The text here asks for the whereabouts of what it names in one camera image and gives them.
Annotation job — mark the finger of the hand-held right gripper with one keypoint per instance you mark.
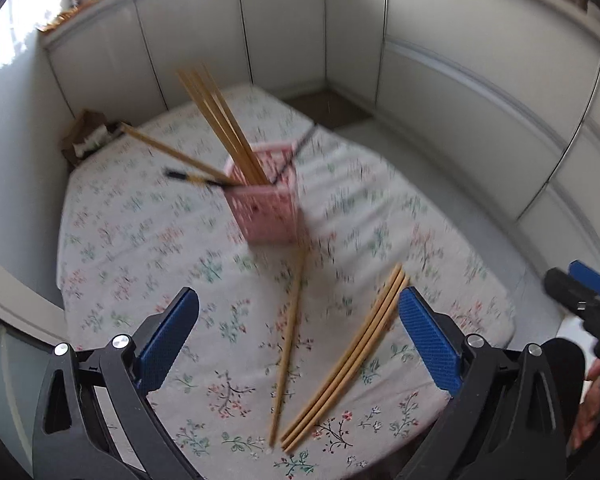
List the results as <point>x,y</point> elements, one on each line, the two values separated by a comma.
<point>562,285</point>
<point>590,277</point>

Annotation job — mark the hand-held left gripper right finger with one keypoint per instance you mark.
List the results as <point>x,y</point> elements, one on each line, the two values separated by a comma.
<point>430,345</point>

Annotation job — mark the black chopstick with gold band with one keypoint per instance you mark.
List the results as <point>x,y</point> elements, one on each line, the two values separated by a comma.
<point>195,177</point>
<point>297,152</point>

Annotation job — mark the person's right hand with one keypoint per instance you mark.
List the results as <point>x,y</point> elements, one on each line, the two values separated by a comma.
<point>587,420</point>

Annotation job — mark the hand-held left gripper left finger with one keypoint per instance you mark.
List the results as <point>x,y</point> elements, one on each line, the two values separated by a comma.
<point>167,340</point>

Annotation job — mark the person's dark trouser leg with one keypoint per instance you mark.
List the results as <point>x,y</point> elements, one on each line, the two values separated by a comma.
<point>565,370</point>

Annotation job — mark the brown cardboard box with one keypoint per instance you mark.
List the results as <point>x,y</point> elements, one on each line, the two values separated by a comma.
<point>87,135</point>

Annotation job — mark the tan wooden chopstick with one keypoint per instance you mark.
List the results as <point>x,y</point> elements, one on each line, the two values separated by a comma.
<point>352,347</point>
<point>290,340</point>
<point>220,125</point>
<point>360,360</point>
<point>227,122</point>
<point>212,125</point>
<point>356,354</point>
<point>170,149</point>
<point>235,119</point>

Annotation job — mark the pink plastic basket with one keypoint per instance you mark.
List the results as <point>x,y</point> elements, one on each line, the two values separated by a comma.
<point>270,210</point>

